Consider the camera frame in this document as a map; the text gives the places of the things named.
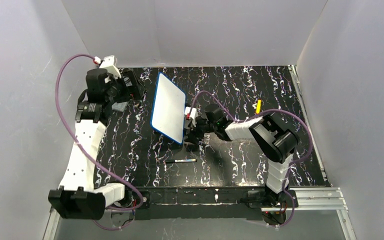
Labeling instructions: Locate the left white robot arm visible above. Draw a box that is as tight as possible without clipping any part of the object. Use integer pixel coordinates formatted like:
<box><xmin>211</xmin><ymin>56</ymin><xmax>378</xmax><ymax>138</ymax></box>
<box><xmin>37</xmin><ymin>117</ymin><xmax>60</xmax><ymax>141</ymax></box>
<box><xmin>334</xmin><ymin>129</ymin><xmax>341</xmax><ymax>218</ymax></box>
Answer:
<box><xmin>48</xmin><ymin>68</ymin><xmax>144</xmax><ymax>220</ymax></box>

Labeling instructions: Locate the aluminium front rail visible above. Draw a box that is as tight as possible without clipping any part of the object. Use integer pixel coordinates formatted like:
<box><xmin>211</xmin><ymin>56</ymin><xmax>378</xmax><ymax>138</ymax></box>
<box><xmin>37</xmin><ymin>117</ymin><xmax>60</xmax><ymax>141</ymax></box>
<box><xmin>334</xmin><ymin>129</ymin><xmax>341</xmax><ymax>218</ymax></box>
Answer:
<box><xmin>291</xmin><ymin>187</ymin><xmax>348</xmax><ymax>211</ymax></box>

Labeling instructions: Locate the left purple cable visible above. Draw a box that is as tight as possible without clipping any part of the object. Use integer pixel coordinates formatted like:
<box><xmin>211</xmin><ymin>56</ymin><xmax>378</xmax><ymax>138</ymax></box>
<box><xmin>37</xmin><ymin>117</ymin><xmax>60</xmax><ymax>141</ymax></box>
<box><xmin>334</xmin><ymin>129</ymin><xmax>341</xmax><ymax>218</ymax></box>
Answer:
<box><xmin>55</xmin><ymin>53</ymin><xmax>145</xmax><ymax>232</ymax></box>

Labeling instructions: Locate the blue framed whiteboard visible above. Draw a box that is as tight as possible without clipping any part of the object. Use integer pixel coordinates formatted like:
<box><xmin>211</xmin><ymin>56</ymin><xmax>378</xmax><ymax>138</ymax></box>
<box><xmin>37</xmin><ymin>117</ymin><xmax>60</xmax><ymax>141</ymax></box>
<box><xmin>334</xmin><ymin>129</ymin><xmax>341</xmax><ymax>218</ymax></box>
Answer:
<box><xmin>150</xmin><ymin>72</ymin><xmax>186</xmax><ymax>145</ymax></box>

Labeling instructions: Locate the purple cable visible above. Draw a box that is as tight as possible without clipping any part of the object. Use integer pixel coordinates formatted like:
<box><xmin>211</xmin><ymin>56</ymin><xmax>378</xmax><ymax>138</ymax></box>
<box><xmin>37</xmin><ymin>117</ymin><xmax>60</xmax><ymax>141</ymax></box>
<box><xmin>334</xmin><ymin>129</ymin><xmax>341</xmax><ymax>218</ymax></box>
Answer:
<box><xmin>190</xmin><ymin>90</ymin><xmax>314</xmax><ymax>228</ymax></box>
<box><xmin>55</xmin><ymin>53</ymin><xmax>145</xmax><ymax>232</ymax></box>

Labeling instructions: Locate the yellow marker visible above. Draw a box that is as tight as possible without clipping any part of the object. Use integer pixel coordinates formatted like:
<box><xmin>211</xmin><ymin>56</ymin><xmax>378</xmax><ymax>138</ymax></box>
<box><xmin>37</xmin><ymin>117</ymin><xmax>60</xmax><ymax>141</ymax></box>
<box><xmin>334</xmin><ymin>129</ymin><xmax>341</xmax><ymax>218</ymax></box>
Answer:
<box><xmin>255</xmin><ymin>99</ymin><xmax>262</xmax><ymax>114</ymax></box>

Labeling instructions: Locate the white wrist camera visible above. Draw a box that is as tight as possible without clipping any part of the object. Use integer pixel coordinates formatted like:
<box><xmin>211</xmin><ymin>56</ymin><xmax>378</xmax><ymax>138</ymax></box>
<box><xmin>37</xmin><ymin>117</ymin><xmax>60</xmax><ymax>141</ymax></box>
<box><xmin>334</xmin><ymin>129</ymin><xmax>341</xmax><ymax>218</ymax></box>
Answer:
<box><xmin>184</xmin><ymin>106</ymin><xmax>197</xmax><ymax>128</ymax></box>
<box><xmin>99</xmin><ymin>55</ymin><xmax>121</xmax><ymax>79</ymax></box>

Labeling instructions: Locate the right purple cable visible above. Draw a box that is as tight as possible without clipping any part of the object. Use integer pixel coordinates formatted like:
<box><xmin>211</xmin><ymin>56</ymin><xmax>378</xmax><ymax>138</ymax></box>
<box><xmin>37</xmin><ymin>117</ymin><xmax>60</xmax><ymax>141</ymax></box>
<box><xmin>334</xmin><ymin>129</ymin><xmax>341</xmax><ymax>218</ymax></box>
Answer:
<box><xmin>190</xmin><ymin>90</ymin><xmax>314</xmax><ymax>228</ymax></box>

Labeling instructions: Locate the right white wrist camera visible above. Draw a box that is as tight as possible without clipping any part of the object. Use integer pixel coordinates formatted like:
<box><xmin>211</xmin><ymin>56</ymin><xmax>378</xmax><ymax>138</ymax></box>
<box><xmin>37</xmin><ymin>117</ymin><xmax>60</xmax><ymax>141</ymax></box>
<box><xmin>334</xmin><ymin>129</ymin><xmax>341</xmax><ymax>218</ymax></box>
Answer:
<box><xmin>184</xmin><ymin>106</ymin><xmax>197</xmax><ymax>128</ymax></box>

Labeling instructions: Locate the clear plastic organizer box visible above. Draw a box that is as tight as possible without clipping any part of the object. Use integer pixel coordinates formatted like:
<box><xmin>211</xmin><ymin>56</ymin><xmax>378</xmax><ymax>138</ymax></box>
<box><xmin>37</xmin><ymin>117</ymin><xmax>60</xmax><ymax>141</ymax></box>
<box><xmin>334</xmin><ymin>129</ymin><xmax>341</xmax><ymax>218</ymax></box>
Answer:
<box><xmin>111</xmin><ymin>101</ymin><xmax>129</xmax><ymax>113</ymax></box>

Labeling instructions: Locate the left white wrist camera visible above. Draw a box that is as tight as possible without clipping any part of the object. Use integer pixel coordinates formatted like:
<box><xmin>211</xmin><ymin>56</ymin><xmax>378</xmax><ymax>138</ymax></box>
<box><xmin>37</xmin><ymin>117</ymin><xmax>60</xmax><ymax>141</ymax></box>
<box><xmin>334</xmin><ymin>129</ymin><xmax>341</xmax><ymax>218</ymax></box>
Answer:
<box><xmin>99</xmin><ymin>55</ymin><xmax>121</xmax><ymax>79</ymax></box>

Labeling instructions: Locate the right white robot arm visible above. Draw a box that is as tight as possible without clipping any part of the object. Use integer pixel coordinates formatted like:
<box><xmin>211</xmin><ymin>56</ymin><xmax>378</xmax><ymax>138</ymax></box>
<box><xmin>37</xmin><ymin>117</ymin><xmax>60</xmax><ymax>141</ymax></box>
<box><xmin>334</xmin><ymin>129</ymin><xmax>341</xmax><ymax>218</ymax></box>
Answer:
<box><xmin>183</xmin><ymin>103</ymin><xmax>300</xmax><ymax>201</ymax></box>

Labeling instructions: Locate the black white marker pen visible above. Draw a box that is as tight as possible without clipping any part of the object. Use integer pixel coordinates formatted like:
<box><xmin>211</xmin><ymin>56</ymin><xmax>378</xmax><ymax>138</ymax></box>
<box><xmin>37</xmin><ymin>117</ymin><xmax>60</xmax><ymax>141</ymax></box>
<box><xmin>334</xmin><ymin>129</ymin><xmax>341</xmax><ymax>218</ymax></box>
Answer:
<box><xmin>164</xmin><ymin>158</ymin><xmax>197</xmax><ymax>164</ymax></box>

